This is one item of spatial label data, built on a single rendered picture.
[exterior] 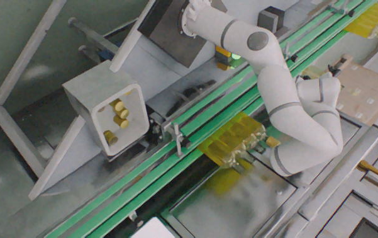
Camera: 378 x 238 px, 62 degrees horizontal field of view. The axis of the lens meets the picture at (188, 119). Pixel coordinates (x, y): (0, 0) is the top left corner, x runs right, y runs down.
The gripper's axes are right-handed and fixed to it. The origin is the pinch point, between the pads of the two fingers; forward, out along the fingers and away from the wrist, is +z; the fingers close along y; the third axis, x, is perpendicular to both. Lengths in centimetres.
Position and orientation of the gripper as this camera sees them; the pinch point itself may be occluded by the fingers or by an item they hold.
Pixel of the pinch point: (320, 74)
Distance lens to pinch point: 142.0
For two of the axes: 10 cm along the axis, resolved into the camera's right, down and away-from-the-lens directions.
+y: 6.4, -4.8, -6.0
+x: -7.1, -6.6, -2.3
